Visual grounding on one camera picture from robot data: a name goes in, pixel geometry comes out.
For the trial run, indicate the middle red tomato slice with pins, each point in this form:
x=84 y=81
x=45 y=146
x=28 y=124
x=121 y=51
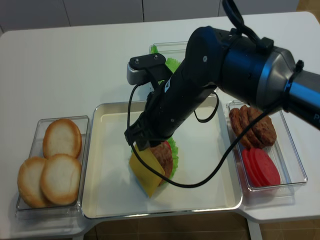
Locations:
x=253 y=170

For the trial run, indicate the right brown meat patty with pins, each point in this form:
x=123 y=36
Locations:
x=264 y=129

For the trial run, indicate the middle brown meat patty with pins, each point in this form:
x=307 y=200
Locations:
x=244 y=121

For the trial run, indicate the clear lettuce cheese container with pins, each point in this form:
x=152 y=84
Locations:
x=176 y=50

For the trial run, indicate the green lettuce leaf on tray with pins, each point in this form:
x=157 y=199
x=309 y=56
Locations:
x=175 y=157

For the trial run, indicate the clear bun container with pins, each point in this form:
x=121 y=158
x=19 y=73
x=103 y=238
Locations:
x=25 y=212

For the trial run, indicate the brown meat patty on tray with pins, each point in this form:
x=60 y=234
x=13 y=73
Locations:
x=164 y=157

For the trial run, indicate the cream rectangular serving tray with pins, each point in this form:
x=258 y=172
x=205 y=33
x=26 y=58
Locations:
x=112 y=191

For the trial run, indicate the back bun half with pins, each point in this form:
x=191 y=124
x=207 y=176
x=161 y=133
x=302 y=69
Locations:
x=62 y=137

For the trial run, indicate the bun half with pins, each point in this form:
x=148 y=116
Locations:
x=28 y=182
x=60 y=179
x=62 y=137

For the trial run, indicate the left brown meat patty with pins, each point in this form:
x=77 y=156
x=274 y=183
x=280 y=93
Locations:
x=234 y=117

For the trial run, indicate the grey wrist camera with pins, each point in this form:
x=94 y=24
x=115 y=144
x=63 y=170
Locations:
x=150 y=68

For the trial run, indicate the green lettuce in container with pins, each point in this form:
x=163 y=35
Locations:
x=171 y=63

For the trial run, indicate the front right bun half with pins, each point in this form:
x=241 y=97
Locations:
x=60 y=179

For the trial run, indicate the right red tomato slice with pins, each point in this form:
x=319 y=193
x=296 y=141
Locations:
x=264 y=167

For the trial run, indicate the clear patty tomato container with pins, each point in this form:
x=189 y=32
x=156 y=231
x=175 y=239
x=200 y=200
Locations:
x=286 y=159

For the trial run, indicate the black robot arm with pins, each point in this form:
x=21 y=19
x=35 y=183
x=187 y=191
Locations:
x=218 y=59

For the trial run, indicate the front left bun half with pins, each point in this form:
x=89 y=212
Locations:
x=28 y=182

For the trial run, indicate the yellow cheese slice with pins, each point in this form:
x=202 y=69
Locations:
x=147 y=179

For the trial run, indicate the left red tomato slice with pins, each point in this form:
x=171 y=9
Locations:
x=250 y=174

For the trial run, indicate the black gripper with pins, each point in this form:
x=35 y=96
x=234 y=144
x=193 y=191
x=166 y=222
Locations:
x=168 y=106

